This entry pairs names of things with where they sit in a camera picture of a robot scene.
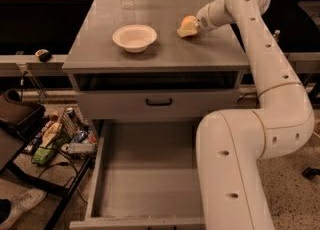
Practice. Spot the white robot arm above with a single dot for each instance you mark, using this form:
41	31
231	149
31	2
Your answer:
229	142

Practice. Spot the black object on floor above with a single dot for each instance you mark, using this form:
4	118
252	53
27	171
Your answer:
310	173

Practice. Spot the black drawer handle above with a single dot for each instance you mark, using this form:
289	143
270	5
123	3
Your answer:
163	103

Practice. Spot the wire basket of snacks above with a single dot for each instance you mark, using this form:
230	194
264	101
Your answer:
70	134

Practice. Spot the white sneaker lower left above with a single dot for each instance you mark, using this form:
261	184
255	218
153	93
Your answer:
12	209

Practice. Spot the closed grey upper drawer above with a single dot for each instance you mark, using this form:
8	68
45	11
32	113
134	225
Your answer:
130	105

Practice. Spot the small plastic bottle on ledge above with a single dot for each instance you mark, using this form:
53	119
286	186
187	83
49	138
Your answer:
276	35

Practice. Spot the grey drawer cabinet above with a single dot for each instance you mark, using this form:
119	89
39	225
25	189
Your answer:
212	61

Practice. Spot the yellow black tape measure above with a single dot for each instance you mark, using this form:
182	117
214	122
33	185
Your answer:
43	55

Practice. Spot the orange fruit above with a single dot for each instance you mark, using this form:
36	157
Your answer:
188	19

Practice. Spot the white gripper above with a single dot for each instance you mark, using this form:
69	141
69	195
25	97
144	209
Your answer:
202	21

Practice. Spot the green snack bag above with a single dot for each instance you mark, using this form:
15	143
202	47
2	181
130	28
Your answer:
44	154

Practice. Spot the open grey bottom drawer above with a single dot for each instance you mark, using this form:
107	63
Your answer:
145	178

